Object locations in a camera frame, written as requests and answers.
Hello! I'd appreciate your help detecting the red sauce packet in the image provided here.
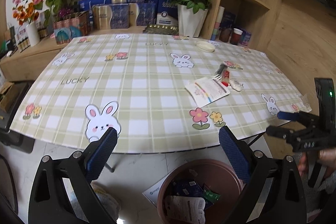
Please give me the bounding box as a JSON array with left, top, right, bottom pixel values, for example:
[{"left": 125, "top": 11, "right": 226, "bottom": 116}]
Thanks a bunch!
[{"left": 221, "top": 69, "right": 230, "bottom": 87}]

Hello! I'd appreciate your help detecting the white printed paper wrapper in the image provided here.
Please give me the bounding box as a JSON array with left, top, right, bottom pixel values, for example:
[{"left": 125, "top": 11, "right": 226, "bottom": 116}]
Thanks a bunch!
[{"left": 185, "top": 77, "right": 230, "bottom": 107}]

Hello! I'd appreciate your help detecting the cream round plastic lid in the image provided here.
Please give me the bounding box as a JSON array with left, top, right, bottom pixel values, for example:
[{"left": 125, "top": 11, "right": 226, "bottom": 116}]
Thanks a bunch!
[{"left": 195, "top": 41, "right": 215, "bottom": 53}]

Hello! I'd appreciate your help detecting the clear plastic packaging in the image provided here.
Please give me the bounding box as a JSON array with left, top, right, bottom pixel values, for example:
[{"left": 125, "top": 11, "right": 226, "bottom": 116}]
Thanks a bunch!
[{"left": 298, "top": 94, "right": 312, "bottom": 113}]

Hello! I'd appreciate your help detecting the green gold snack wrapper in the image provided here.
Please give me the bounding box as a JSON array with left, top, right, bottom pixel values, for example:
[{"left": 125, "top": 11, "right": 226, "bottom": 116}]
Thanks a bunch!
[{"left": 203, "top": 184, "right": 221, "bottom": 203}]

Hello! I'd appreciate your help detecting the brown round trash bin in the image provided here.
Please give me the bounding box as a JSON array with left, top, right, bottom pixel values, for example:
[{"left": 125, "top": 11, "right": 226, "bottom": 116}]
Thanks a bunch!
[{"left": 157, "top": 159, "right": 244, "bottom": 223}]

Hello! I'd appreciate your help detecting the right hand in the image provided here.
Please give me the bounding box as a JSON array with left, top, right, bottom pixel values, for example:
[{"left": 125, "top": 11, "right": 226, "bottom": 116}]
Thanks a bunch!
[{"left": 297, "top": 148, "right": 336, "bottom": 178}]

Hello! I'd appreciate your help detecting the red plastic cup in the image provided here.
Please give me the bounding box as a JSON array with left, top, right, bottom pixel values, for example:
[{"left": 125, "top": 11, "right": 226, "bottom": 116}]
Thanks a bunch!
[{"left": 230, "top": 28, "right": 243, "bottom": 45}]

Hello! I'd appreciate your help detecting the green plaid bunny tablecloth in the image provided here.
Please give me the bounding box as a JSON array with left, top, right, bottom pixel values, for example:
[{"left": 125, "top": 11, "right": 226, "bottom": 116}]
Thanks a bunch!
[{"left": 11, "top": 34, "right": 301, "bottom": 153}]

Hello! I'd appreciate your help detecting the stack of paper cups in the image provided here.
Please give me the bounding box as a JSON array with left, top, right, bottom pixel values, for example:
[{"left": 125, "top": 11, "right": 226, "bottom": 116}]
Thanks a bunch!
[{"left": 210, "top": 6, "right": 225, "bottom": 41}]

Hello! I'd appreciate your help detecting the patterned flower basket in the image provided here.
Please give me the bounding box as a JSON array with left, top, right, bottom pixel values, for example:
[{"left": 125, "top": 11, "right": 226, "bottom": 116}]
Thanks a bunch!
[{"left": 53, "top": 11, "right": 91, "bottom": 44}]

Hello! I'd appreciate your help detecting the blue gold gift box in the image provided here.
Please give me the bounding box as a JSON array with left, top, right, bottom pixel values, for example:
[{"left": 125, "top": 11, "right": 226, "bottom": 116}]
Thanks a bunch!
[{"left": 92, "top": 3, "right": 130, "bottom": 30}]

